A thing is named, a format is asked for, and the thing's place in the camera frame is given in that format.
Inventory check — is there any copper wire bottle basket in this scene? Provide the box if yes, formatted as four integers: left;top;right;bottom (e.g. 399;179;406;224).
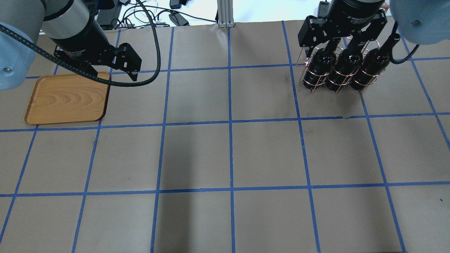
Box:
300;34;399;93

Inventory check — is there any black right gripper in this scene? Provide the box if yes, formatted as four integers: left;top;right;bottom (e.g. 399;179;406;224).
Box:
298;0;387;57

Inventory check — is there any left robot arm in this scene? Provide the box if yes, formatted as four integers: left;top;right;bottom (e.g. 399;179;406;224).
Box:
1;0;142;91

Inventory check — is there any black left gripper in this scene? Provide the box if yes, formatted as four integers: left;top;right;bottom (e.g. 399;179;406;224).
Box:
53;16;142;81

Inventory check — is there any dark wine bottle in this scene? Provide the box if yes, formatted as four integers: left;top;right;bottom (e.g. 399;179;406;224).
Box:
325;48;363;93
350;33;400;92
301;38;342;92

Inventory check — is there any wooden tray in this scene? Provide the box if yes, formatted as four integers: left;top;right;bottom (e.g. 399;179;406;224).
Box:
24;74;110;125

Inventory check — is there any black power adapter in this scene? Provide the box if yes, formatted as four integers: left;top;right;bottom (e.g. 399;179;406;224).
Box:
168;12;190;27

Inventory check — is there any aluminium frame post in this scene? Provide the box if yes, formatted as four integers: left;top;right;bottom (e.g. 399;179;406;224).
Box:
217;0;235;28

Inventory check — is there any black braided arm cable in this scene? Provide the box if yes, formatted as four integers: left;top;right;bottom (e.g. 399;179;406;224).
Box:
0;0;161;87

